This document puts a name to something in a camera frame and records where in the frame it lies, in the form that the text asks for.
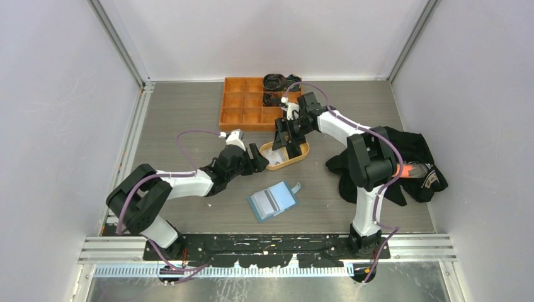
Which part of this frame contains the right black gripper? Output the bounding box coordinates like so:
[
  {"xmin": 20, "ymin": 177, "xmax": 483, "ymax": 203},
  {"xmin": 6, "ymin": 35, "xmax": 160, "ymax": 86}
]
[{"xmin": 272, "ymin": 117, "xmax": 313, "ymax": 152}]

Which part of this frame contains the black and white card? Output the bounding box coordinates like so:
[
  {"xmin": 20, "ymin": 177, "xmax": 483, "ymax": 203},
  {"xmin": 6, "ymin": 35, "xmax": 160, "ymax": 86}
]
[{"xmin": 249, "ymin": 189, "xmax": 280, "ymax": 220}]

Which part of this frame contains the blue leather card holder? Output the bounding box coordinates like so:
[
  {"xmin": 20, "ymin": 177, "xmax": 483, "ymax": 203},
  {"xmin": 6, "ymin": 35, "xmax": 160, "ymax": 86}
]
[{"xmin": 247, "ymin": 181, "xmax": 302, "ymax": 223}]

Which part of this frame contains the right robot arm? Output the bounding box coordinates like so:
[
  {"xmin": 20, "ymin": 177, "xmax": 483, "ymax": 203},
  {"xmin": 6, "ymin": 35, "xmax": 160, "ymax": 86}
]
[{"xmin": 272, "ymin": 92, "xmax": 402, "ymax": 259}]

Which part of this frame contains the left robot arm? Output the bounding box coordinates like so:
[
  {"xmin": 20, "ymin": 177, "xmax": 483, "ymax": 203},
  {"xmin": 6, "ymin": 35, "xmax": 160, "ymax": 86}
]
[{"xmin": 106, "ymin": 143, "xmax": 269, "ymax": 260}]

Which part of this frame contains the grey card in tray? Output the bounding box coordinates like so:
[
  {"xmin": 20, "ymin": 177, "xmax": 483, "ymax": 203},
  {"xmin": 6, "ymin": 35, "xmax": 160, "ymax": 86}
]
[{"xmin": 264, "ymin": 149, "xmax": 288, "ymax": 166}]

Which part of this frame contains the oval wooden tray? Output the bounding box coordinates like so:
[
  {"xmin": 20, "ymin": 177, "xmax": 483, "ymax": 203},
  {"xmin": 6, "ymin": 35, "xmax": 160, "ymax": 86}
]
[{"xmin": 259, "ymin": 142, "xmax": 310, "ymax": 171}]

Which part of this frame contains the dark rolled sock middle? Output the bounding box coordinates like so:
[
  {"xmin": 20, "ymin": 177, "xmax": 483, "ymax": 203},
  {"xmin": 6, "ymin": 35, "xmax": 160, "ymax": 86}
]
[{"xmin": 262, "ymin": 92, "xmax": 282, "ymax": 107}]

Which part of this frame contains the dark rolled sock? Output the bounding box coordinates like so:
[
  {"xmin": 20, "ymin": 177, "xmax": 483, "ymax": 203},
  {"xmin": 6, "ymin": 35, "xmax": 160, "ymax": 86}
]
[
  {"xmin": 262, "ymin": 74, "xmax": 287, "ymax": 91},
  {"xmin": 262, "ymin": 92, "xmax": 282, "ymax": 107}
]

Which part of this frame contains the orange compartment organizer tray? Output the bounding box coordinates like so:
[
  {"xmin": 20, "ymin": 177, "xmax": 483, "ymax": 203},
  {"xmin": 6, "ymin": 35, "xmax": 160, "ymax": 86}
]
[{"xmin": 219, "ymin": 77, "xmax": 286, "ymax": 131}]

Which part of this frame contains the dark rolled sock top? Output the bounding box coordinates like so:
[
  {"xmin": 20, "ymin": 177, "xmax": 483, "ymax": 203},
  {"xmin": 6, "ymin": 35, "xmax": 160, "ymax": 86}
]
[{"xmin": 262, "ymin": 74, "xmax": 287, "ymax": 91}]

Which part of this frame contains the green rolled sock top right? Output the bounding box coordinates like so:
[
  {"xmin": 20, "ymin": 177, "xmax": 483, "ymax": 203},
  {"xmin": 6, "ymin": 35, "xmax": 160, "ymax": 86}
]
[{"xmin": 286, "ymin": 74, "xmax": 302, "ymax": 92}]

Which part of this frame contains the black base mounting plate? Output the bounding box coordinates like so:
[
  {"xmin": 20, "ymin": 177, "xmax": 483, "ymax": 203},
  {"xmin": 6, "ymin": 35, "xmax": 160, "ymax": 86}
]
[{"xmin": 166, "ymin": 234, "xmax": 380, "ymax": 269}]

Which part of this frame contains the black garment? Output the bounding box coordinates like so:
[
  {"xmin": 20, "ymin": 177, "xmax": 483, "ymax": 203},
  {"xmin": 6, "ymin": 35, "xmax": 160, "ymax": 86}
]
[{"xmin": 326, "ymin": 126, "xmax": 448, "ymax": 206}]

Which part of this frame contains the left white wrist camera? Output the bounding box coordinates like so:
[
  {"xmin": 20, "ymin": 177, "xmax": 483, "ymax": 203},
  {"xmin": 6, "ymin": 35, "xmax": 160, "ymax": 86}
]
[{"xmin": 219, "ymin": 129, "xmax": 246, "ymax": 151}]

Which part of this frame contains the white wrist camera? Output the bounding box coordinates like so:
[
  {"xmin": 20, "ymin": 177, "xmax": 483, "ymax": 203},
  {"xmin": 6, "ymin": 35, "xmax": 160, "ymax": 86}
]
[
  {"xmin": 219, "ymin": 129, "xmax": 246, "ymax": 151},
  {"xmin": 281, "ymin": 97, "xmax": 300, "ymax": 120}
]

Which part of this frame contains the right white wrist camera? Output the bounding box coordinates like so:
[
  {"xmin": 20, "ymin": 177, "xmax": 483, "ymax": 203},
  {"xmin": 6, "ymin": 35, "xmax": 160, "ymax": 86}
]
[{"xmin": 281, "ymin": 97, "xmax": 300, "ymax": 120}]

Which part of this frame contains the aluminium frame rail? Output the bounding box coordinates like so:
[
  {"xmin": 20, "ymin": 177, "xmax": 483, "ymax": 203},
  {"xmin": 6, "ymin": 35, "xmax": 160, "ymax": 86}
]
[{"xmin": 78, "ymin": 233, "xmax": 457, "ymax": 282}]

